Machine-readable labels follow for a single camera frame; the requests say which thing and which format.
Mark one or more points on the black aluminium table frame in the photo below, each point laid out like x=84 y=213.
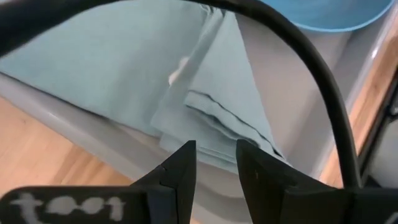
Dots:
x=371 y=133

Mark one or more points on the light blue plate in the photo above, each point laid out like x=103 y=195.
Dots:
x=326 y=12

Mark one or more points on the teal cloth napkin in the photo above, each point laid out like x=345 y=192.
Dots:
x=93 y=62

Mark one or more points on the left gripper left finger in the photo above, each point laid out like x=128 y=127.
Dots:
x=93 y=205

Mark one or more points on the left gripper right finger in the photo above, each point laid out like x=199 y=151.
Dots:
x=295 y=202

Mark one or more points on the grey plastic tray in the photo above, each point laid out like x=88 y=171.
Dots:
x=295 y=109

